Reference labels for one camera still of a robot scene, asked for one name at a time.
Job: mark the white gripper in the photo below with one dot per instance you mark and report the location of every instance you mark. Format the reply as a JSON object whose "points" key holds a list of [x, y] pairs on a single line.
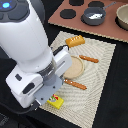
{"points": [[37, 76]]}

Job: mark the yellow butter box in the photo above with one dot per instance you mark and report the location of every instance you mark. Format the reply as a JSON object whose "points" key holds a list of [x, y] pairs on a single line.
{"points": [[55, 101]]}

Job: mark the orange bread loaf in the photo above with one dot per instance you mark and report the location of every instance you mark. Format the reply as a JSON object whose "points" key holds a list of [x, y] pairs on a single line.
{"points": [[75, 41]]}

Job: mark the grey saucepan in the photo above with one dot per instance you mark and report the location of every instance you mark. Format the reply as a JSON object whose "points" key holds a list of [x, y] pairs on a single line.
{"points": [[94, 22]]}

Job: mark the white toy fish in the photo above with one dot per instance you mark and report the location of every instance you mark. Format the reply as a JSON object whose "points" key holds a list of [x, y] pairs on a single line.
{"points": [[95, 16]]}

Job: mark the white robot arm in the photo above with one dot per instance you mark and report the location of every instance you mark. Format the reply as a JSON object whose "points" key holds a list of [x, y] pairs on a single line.
{"points": [[21, 29]]}

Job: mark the round wooden plate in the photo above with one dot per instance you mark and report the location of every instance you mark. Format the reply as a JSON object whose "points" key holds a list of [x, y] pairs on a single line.
{"points": [[76, 69]]}

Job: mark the woven beige placemat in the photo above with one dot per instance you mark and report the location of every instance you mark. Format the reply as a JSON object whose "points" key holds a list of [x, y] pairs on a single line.
{"points": [[79, 105]]}

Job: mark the black burner disc top left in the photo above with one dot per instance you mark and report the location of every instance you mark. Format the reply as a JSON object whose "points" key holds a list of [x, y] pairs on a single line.
{"points": [[76, 2]]}

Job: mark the pink toy stove board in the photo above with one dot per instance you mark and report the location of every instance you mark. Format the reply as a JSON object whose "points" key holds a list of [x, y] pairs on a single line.
{"points": [[108, 28]]}

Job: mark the beige bowl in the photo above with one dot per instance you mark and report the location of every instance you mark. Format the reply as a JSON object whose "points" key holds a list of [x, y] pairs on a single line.
{"points": [[122, 14]]}

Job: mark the wooden handled fork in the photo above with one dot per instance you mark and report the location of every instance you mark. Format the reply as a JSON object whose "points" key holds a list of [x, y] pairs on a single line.
{"points": [[75, 84]]}

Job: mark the wooden handled knife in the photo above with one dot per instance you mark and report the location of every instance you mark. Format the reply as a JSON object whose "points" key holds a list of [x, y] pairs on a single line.
{"points": [[89, 59]]}

